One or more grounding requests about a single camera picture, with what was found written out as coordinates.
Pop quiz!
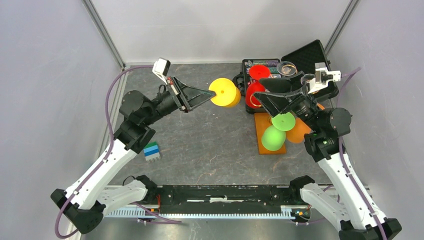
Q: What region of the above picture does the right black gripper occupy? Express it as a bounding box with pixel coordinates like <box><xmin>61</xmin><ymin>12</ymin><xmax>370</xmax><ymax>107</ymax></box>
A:
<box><xmin>253</xmin><ymin>70</ymin><xmax>322</xmax><ymax>132</ymax></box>

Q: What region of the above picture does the yellow wine glass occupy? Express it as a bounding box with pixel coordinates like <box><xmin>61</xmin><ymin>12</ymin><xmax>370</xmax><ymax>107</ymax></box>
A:
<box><xmin>208</xmin><ymin>77</ymin><xmax>241</xmax><ymax>108</ymax></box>

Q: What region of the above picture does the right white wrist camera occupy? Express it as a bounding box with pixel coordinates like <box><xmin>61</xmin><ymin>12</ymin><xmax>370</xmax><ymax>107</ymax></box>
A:
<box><xmin>308</xmin><ymin>62</ymin><xmax>342</xmax><ymax>94</ymax></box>

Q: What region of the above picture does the orange wooden rack base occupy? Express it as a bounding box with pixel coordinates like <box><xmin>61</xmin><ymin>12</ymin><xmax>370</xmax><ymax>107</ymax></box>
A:
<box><xmin>253</xmin><ymin>113</ymin><xmax>287</xmax><ymax>155</ymax></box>

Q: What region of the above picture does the black poker chip case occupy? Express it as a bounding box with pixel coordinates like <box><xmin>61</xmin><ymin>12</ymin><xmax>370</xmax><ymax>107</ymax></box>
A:
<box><xmin>232</xmin><ymin>39</ymin><xmax>339</xmax><ymax>114</ymax></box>

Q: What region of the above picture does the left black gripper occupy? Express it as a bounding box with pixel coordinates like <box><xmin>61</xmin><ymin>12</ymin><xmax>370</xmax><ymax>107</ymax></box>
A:
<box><xmin>142</xmin><ymin>75</ymin><xmax>217</xmax><ymax>126</ymax></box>

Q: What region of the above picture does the red wine glass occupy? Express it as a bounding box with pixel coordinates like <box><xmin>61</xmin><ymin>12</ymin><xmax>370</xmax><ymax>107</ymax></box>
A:
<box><xmin>245</xmin><ymin>64</ymin><xmax>271</xmax><ymax>109</ymax></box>

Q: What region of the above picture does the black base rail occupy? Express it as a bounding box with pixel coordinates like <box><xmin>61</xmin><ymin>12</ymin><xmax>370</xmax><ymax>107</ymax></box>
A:
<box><xmin>141</xmin><ymin>184</ymin><xmax>308</xmax><ymax>214</ymax></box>

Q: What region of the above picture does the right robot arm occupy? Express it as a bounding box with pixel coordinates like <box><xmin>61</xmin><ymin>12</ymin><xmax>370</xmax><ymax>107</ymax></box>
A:
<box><xmin>254</xmin><ymin>70</ymin><xmax>402</xmax><ymax>240</ymax></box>

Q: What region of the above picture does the orange wine glass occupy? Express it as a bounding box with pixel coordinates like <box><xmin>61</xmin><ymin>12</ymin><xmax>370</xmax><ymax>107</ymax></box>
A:
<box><xmin>286</xmin><ymin>117</ymin><xmax>312</xmax><ymax>144</ymax></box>

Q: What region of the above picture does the clear wine glass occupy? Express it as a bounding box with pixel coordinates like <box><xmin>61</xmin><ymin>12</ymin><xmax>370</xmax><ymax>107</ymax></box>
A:
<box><xmin>276</xmin><ymin>61</ymin><xmax>298</xmax><ymax>77</ymax></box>

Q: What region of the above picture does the green blue toy block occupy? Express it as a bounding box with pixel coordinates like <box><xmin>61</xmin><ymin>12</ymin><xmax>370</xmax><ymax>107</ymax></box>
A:
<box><xmin>143</xmin><ymin>141</ymin><xmax>161</xmax><ymax>161</ymax></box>

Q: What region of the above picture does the white cable duct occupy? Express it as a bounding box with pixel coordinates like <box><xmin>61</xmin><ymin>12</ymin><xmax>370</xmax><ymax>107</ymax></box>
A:
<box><xmin>106</xmin><ymin>205</ymin><xmax>295</xmax><ymax>220</ymax></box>

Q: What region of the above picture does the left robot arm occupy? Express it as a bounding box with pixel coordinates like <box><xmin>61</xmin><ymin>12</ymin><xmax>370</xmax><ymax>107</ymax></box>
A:
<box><xmin>50</xmin><ymin>77</ymin><xmax>216</xmax><ymax>234</ymax></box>

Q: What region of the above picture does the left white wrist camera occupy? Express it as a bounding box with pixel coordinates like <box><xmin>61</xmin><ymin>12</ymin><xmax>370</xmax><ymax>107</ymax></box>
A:
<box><xmin>152</xmin><ymin>57</ymin><xmax>171</xmax><ymax>85</ymax></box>

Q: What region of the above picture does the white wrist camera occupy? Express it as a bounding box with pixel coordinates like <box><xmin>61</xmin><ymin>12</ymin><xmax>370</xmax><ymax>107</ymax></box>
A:
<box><xmin>308</xmin><ymin>62</ymin><xmax>342</xmax><ymax>94</ymax></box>
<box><xmin>152</xmin><ymin>57</ymin><xmax>171</xmax><ymax>85</ymax></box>

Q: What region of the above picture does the green wine glass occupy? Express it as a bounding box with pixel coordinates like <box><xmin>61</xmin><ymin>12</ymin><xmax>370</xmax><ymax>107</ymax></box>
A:
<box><xmin>261</xmin><ymin>112</ymin><xmax>295</xmax><ymax>152</ymax></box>

